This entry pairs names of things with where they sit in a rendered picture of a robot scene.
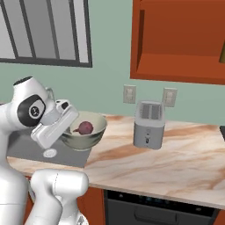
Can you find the white wall outlet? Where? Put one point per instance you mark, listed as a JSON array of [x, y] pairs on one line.
[[129, 94], [169, 97]]

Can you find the orange base cabinet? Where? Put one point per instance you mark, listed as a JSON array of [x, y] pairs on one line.
[[93, 208]]

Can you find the black hob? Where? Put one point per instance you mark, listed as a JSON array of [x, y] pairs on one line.
[[223, 130]]

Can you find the silver toaster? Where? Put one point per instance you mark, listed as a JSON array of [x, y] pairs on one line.
[[148, 129]]

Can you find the red onion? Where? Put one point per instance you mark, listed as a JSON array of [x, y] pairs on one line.
[[85, 127]]

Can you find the black dishwasher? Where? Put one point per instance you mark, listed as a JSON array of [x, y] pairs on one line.
[[152, 212]]

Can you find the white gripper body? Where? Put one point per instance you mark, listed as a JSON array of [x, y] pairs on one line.
[[52, 130]]

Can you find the silver sink faucet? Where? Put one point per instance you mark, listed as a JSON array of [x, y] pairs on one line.
[[51, 92]]

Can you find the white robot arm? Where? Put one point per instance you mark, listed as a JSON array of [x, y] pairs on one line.
[[11, 193]]

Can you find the grey sink basin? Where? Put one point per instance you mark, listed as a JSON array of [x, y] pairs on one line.
[[26, 148]]

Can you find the pale green bowl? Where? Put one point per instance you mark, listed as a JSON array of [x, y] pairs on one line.
[[88, 141]]

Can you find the orange open wall cabinet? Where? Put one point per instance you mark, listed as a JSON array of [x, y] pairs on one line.
[[181, 38]]

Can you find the dark framed window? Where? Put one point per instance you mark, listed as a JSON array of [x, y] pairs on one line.
[[44, 29]]

